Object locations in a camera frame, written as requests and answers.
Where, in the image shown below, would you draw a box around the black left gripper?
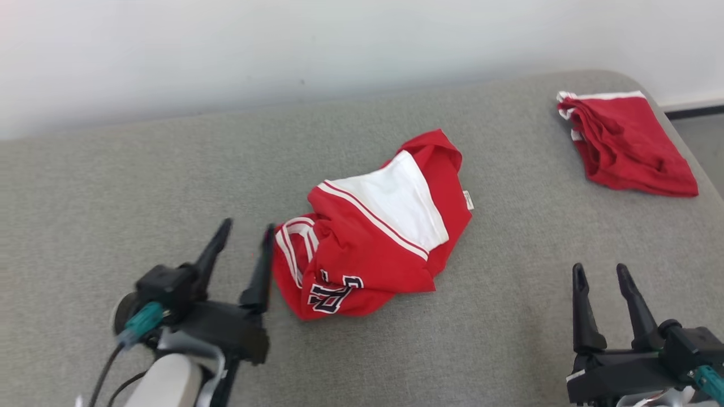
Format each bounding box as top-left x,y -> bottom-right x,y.
164,218 -> 277,366

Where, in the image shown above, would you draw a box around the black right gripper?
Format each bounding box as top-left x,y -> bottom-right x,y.
566,263 -> 697,405

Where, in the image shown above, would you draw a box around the red shorts with white stripe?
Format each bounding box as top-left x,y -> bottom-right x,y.
557,90 -> 699,197

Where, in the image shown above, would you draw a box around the red Bulls jersey shirt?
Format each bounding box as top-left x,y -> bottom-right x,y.
273,129 -> 475,322

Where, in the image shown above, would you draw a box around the black wall baseboard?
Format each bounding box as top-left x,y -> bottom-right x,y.
665,105 -> 724,120

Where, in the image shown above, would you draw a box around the thin black cable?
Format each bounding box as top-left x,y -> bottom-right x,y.
88,344 -> 123,407
107,370 -> 149,407

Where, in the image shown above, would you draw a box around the teal cable connector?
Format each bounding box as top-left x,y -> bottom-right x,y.
117,301 -> 165,348
693,365 -> 724,405

